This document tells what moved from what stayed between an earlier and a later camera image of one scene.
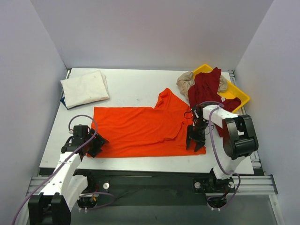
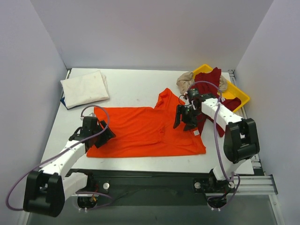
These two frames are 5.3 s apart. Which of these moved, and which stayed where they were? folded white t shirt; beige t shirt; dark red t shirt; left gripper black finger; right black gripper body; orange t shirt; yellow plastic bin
Moved: right black gripper body; left gripper black finger
Stayed: yellow plastic bin; orange t shirt; beige t shirt; folded white t shirt; dark red t shirt
